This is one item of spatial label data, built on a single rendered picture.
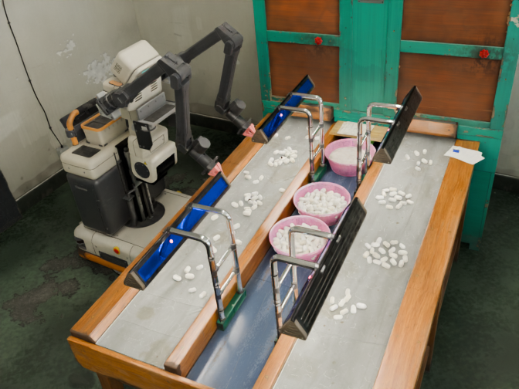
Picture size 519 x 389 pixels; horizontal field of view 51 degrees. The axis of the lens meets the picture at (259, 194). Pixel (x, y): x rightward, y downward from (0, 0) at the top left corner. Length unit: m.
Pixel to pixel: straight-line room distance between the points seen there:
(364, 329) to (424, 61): 1.48
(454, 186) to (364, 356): 1.07
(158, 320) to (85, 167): 1.22
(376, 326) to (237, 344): 0.51
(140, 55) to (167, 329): 1.35
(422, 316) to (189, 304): 0.87
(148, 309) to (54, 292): 1.45
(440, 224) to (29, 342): 2.25
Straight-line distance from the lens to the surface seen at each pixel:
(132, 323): 2.16
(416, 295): 2.13
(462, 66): 2.93
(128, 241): 3.28
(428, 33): 2.89
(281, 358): 1.92
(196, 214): 2.03
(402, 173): 2.80
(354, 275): 2.21
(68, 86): 4.43
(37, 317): 3.46
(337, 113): 3.18
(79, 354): 2.25
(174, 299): 2.20
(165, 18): 4.70
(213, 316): 2.08
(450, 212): 2.53
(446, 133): 3.02
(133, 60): 2.74
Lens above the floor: 2.28
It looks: 35 degrees down
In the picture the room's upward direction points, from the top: 6 degrees counter-clockwise
